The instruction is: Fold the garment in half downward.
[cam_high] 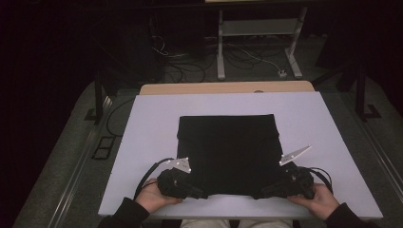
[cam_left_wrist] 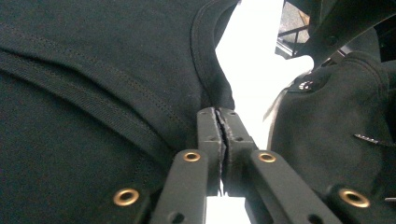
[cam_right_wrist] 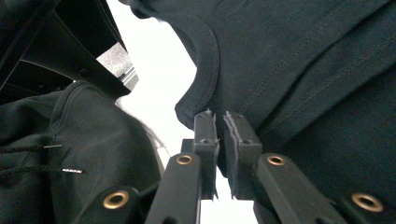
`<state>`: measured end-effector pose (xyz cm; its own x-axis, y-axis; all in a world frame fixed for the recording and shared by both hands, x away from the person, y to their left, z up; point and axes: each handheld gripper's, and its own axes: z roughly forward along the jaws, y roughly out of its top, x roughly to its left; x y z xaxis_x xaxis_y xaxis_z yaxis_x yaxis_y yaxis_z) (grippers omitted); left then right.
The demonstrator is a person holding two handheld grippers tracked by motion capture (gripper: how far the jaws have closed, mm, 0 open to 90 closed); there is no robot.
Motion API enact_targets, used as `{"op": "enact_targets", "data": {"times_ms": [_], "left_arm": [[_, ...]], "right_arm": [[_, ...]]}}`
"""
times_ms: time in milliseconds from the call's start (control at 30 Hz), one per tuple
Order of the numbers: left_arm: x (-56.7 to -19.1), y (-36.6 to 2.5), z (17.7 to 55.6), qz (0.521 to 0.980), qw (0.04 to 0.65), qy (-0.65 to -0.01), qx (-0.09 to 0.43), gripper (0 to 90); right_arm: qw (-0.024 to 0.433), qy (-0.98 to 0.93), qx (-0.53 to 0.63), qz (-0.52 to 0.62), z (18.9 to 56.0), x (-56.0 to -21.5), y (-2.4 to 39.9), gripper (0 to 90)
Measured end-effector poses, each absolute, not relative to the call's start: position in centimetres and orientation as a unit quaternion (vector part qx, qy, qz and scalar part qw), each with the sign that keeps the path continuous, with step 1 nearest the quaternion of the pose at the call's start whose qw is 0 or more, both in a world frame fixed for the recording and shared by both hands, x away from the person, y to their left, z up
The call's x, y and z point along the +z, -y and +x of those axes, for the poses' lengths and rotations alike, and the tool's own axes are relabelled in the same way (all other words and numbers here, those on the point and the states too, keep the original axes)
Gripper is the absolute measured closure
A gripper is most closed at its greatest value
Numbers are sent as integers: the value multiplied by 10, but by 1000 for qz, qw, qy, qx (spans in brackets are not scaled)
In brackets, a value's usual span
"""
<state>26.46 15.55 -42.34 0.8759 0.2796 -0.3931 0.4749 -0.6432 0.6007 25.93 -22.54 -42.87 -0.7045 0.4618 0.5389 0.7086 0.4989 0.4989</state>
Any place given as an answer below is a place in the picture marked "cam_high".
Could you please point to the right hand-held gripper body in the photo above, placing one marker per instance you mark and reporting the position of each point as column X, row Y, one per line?
column 297, row 183

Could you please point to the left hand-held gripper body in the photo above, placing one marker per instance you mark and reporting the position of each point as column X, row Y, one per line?
column 172, row 185

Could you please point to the black tank top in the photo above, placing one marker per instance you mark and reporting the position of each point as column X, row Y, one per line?
column 228, row 152

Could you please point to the person's left hand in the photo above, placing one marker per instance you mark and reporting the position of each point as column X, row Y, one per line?
column 152, row 198

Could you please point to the person's right hand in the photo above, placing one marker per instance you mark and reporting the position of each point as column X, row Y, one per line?
column 320, row 202

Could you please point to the white board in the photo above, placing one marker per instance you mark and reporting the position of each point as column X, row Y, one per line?
column 152, row 126

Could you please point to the light wooden table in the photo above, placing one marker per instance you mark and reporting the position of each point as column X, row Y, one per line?
column 177, row 88

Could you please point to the black metal stand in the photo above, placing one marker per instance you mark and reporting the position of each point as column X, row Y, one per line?
column 99, row 98
column 361, row 95

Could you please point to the metal floor rail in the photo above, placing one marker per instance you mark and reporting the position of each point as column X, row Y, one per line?
column 79, row 167
column 385, row 160

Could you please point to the grey metal desk frame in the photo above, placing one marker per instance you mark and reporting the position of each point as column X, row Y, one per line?
column 259, row 27

